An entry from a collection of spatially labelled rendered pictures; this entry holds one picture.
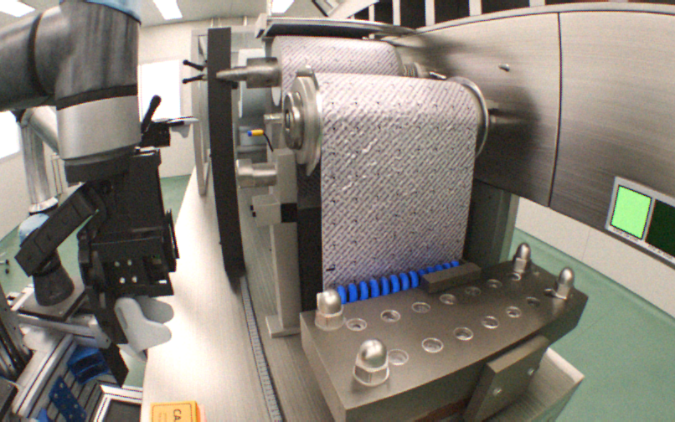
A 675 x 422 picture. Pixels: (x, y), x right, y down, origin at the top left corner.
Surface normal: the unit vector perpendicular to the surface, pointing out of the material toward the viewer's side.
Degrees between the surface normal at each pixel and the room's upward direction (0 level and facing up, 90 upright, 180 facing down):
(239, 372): 0
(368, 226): 90
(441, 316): 0
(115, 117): 90
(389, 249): 90
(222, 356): 0
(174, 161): 90
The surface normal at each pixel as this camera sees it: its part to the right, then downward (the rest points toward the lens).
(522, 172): -0.94, 0.11
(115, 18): 0.90, 0.15
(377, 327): 0.00, -0.94
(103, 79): 0.74, 0.22
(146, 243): 0.34, 0.32
